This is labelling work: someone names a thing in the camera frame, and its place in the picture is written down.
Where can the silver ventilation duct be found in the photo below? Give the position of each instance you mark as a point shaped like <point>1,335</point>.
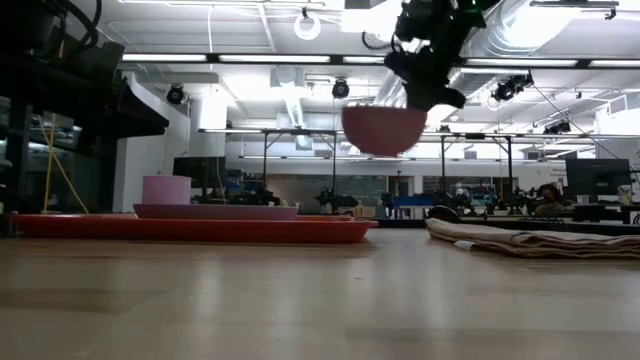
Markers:
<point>470,85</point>

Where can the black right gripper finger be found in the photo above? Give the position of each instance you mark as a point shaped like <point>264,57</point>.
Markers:
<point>450,98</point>
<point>422,100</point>

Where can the black computer monitor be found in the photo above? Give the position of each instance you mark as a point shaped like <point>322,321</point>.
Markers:
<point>597,177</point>
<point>200,172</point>

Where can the red plastic tray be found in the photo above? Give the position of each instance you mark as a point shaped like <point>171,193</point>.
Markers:
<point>200,231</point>

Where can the black arched frame bracket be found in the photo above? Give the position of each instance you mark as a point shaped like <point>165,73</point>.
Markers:
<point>445,212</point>

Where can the beige cloth napkin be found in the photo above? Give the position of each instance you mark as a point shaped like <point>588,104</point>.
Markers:
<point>550,242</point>

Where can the light pink plastic mug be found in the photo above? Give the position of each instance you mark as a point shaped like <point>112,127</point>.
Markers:
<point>166,190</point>

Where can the lilac plastic plate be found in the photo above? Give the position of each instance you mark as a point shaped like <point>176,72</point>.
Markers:
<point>215,212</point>

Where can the pink plastic bowl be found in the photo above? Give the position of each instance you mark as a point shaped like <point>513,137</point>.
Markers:
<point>382,132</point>

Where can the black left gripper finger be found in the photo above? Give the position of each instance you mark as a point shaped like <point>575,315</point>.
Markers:
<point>145,122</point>

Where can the blue storage bin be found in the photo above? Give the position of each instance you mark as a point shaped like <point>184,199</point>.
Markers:
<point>412,201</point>

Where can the person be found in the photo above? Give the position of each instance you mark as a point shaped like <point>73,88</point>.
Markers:
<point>550,192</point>

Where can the black metal table frame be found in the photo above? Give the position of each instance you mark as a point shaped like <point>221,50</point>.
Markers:
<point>600,227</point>

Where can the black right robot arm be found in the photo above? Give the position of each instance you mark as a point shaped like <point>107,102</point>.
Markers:
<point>440,15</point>

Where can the black station frame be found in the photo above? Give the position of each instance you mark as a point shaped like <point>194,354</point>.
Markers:
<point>475,136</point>
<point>265,131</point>

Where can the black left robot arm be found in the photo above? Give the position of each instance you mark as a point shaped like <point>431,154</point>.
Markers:
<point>30,30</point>

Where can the overhead light bar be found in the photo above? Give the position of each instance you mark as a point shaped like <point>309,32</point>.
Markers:
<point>400,60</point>

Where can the black background robot arm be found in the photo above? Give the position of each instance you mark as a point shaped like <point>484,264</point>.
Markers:
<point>335,200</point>
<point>255,197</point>

